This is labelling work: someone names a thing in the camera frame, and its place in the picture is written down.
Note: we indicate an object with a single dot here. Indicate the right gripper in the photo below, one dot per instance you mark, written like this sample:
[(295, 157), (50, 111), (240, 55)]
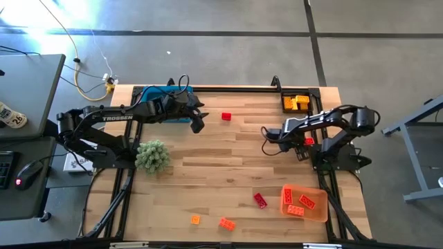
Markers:
[(290, 135)]

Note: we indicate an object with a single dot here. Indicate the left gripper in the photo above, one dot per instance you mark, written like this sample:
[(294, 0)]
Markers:
[(174, 107)]

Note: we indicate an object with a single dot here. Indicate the small orange toy brick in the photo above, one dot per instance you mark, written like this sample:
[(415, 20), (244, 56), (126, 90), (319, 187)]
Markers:
[(195, 219)]

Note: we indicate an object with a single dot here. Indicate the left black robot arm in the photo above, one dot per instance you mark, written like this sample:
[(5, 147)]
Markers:
[(116, 118)]

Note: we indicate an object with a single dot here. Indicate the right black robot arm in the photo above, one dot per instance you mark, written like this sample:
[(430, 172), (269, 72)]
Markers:
[(363, 119)]

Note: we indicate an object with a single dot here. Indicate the small red toy brick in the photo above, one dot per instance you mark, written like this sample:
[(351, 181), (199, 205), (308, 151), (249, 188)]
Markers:
[(226, 116)]

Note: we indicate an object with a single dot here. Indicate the black mesh basket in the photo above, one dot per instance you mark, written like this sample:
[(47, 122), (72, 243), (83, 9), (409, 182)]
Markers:
[(297, 111)]

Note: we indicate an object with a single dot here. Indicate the orange translucent bin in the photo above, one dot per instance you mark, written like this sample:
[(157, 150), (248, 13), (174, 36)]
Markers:
[(322, 193)]

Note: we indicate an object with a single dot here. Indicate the blue plastic bin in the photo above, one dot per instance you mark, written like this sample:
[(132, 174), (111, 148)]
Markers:
[(150, 94)]

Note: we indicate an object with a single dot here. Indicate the potted green succulent plant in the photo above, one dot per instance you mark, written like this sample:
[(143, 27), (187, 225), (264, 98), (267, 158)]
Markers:
[(152, 157)]

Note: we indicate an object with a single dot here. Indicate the grey metal stand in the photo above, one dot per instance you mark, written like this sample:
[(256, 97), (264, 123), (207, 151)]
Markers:
[(414, 155)]

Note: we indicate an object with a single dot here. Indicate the white printed box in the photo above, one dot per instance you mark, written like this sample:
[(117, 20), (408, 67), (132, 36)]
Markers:
[(74, 162)]

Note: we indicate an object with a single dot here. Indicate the grey desk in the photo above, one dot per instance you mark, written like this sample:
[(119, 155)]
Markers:
[(27, 86), (20, 200)]

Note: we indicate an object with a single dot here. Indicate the black computer mouse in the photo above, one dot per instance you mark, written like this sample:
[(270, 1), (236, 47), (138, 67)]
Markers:
[(27, 173)]

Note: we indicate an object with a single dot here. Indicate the white printed label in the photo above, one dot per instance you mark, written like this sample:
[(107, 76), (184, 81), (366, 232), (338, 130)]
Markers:
[(12, 115)]

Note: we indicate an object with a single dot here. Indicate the black keyboard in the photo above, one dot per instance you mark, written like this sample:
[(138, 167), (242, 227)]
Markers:
[(5, 169)]

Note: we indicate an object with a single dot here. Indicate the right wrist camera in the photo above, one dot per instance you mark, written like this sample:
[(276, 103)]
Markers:
[(274, 134)]

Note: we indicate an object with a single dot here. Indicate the silver frame bracket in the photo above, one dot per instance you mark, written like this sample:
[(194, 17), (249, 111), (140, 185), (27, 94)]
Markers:
[(128, 245), (322, 246)]

